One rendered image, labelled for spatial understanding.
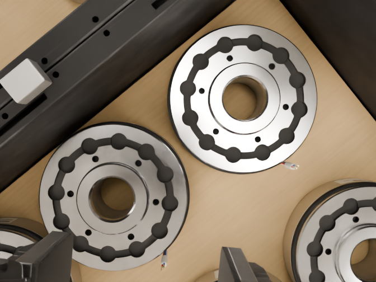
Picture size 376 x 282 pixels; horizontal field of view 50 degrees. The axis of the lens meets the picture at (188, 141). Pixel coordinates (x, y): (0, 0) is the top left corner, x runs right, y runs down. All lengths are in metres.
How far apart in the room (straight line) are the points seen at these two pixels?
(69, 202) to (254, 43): 0.17
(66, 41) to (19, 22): 0.12
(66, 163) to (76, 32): 0.10
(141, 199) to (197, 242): 0.07
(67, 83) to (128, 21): 0.04
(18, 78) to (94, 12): 0.05
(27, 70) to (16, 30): 0.13
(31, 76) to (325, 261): 0.22
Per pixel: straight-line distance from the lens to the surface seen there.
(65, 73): 0.21
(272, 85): 0.28
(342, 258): 0.30
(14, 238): 0.30
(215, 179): 0.31
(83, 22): 0.22
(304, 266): 0.30
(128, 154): 0.28
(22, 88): 0.21
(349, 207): 0.30
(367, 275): 0.33
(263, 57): 0.28
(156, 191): 0.28
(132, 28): 0.21
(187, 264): 0.32
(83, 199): 0.28
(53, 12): 0.33
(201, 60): 0.28
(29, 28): 0.33
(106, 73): 0.23
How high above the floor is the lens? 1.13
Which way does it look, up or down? 88 degrees down
